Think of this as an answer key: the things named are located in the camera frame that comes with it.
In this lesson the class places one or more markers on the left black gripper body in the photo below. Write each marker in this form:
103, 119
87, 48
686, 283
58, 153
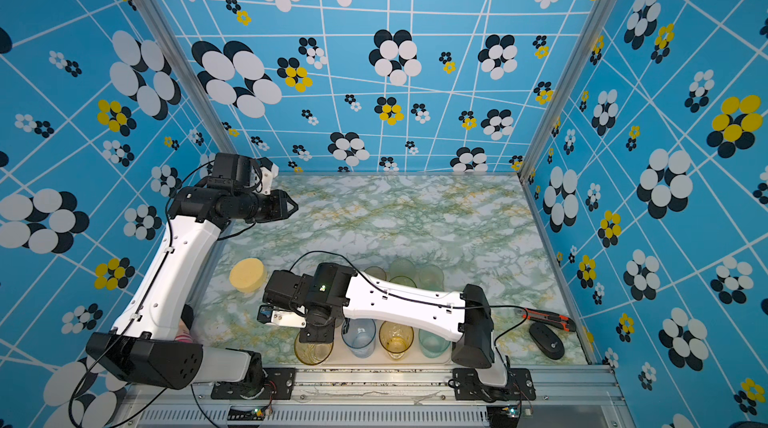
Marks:
261, 208

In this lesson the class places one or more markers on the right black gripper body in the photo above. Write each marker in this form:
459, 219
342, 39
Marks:
312, 332

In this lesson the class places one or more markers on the tall blue-grey back glass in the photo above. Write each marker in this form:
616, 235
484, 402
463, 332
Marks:
359, 336

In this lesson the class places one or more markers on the tall amber back glass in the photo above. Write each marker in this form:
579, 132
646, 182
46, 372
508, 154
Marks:
311, 353

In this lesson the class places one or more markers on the tall amber glass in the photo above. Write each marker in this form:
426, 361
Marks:
396, 339
311, 353

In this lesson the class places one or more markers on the short amber glass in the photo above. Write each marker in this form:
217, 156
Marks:
376, 272

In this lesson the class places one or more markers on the short light green glass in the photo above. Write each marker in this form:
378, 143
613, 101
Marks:
401, 267

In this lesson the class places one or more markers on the tall amber front glass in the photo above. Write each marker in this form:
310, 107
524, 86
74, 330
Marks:
396, 339

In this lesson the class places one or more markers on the short pale green glass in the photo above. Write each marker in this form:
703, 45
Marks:
431, 278

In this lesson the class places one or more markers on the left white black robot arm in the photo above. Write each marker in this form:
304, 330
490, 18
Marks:
142, 346

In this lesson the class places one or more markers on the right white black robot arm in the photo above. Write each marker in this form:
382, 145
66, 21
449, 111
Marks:
475, 347

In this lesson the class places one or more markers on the beige rectangular tray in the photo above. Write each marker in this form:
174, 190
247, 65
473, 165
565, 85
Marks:
384, 356

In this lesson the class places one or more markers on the yellow round sponge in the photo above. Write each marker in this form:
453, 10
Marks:
248, 275

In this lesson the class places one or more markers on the pink plush doll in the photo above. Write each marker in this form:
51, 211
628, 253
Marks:
185, 324

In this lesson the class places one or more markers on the red black utility knife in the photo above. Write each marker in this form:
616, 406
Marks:
552, 319

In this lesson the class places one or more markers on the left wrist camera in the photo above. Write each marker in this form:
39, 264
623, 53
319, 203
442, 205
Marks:
268, 172

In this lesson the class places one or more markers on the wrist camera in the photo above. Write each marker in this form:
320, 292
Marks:
268, 172
271, 315

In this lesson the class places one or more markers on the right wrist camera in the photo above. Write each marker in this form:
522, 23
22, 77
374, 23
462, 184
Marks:
271, 315

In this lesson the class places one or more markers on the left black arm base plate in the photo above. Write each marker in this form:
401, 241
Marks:
271, 384

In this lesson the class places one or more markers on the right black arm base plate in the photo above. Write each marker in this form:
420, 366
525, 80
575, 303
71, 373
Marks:
469, 385

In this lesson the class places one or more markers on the aluminium front rail frame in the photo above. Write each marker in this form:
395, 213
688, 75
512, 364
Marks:
376, 396

